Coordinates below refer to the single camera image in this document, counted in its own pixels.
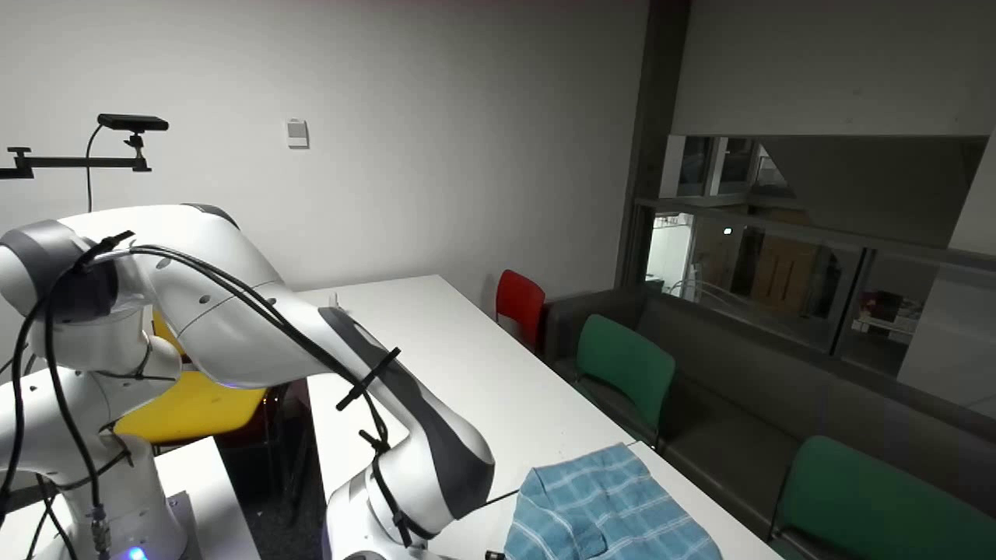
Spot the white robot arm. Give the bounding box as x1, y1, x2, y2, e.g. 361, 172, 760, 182
0, 206, 496, 560

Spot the yellow chair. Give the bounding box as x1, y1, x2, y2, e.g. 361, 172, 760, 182
109, 307, 270, 448

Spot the blue checkered towel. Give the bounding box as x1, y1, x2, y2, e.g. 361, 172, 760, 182
504, 444, 722, 560

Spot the white wall switch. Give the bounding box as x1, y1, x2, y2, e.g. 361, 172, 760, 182
285, 120, 311, 149

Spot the far green chair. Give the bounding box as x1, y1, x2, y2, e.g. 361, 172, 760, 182
574, 316, 676, 441

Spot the green chair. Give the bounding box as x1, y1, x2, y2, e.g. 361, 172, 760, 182
771, 437, 996, 560
574, 316, 676, 441

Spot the red chair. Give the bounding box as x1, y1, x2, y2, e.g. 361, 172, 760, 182
496, 272, 546, 352

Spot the black camera on boom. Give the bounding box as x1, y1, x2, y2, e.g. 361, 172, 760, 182
0, 111, 168, 182

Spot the near green chair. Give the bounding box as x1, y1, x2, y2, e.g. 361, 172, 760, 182
771, 437, 996, 560

